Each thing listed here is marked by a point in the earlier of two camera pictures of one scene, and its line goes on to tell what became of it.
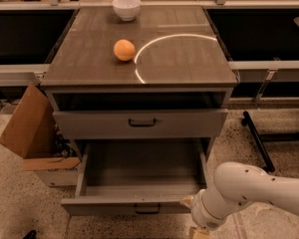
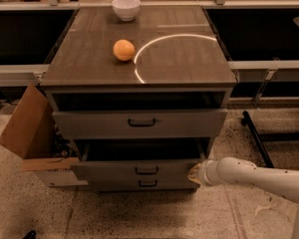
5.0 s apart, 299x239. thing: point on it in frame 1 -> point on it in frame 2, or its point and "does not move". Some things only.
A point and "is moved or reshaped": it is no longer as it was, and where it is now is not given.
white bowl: x=127 y=7 does not move
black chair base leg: x=247 y=121 does not move
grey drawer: x=149 y=177 is moved or reshaped
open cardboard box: x=32 y=134 does not move
